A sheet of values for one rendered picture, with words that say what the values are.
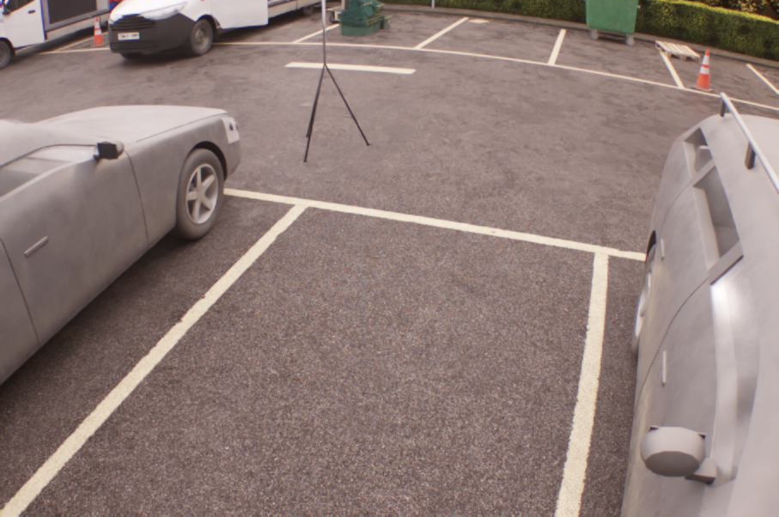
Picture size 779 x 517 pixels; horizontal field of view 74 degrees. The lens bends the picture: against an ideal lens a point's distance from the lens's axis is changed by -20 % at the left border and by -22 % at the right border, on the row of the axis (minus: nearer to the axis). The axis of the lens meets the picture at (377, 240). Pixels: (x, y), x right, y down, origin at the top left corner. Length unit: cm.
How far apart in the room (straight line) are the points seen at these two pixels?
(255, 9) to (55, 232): 857
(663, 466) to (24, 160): 318
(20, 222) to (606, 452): 311
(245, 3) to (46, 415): 920
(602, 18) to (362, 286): 1061
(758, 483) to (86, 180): 340
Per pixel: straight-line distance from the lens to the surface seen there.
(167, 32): 1096
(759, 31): 1601
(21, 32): 1530
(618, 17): 1375
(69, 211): 350
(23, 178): 339
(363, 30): 1210
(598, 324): 384
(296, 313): 379
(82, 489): 301
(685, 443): 156
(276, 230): 469
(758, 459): 163
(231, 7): 1153
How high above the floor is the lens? 217
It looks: 29 degrees down
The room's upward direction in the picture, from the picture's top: straight up
